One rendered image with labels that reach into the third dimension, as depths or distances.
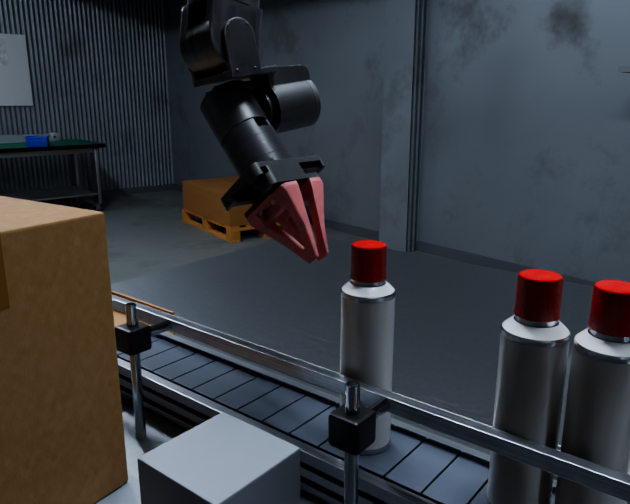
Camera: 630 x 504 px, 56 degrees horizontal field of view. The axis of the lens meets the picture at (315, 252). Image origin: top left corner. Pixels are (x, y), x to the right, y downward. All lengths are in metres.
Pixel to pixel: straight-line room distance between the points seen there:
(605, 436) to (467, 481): 0.15
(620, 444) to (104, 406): 0.43
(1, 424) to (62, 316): 0.09
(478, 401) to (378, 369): 0.29
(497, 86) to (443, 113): 0.49
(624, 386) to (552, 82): 3.79
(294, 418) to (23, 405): 0.28
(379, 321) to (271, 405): 0.20
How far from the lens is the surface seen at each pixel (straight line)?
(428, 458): 0.62
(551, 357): 0.49
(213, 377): 0.77
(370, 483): 0.58
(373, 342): 0.56
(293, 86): 0.68
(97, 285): 0.56
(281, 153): 0.61
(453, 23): 4.69
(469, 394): 0.85
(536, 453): 0.50
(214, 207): 5.41
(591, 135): 4.09
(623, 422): 0.50
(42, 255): 0.52
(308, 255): 0.59
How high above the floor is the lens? 1.22
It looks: 15 degrees down
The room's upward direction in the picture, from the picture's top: straight up
